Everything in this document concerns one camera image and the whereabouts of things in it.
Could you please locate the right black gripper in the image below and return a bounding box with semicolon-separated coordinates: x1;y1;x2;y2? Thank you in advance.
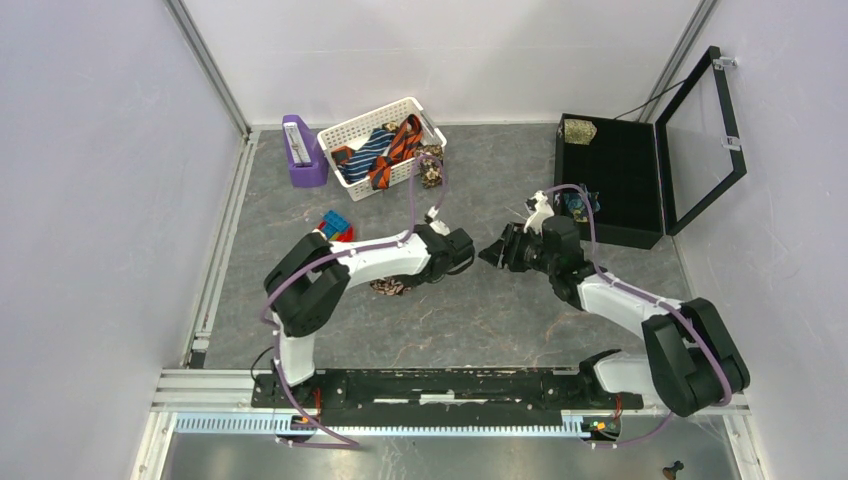
478;221;558;276

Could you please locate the black pink floral tie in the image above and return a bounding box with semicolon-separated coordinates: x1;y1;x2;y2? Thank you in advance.
369;277;414;296

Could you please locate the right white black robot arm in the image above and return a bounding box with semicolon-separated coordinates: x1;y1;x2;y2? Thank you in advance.
478;215;751;417

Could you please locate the purple cable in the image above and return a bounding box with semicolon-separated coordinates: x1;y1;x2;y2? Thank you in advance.
539;184;735;448
258;153;448;453

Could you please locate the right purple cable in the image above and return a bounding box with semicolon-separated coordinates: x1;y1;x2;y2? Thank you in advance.
539;184;735;448

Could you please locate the orange navy striped tie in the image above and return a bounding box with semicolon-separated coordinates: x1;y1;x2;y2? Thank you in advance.
368;114;423;190

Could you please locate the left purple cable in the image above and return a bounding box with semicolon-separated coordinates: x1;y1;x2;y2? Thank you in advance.
258;153;448;453

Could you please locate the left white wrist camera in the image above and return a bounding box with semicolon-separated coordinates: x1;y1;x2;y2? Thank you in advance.
424;206;451;236

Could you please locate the gold rolled tie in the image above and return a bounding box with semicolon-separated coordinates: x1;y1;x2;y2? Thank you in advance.
561;118;598;146

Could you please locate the navy white striped tie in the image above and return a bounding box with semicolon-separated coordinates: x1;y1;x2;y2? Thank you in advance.
336;128;395;183

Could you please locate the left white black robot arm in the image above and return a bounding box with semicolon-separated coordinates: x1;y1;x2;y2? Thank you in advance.
261;222;475;408

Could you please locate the white slotted cable duct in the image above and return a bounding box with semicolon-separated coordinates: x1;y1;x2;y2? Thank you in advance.
174;412;590;439

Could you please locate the colourful toy block stack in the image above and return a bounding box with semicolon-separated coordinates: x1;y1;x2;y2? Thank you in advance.
317;210;355;242

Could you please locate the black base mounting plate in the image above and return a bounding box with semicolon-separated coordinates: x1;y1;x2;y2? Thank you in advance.
291;367;644;427

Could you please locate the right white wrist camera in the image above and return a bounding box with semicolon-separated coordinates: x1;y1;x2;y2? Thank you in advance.
523;190;554;234

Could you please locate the purple metronome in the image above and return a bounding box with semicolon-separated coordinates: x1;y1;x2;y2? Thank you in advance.
282;114;329;188

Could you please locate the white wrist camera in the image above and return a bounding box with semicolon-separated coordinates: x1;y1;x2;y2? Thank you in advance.
424;206;451;236
523;190;554;234

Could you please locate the white plastic basket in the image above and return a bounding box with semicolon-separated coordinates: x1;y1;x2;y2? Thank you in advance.
318;97;447;201

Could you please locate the blue patterned rolled tie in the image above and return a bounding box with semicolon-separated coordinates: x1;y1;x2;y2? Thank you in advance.
562;184;601;223

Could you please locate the brown floral tie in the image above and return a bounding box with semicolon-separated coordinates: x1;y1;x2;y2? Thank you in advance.
415;145;444;189

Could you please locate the small black floor object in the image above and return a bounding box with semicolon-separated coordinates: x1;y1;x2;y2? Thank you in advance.
662;461;685;480

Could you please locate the black tie display box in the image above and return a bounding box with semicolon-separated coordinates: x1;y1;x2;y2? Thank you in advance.
554;46;747;250

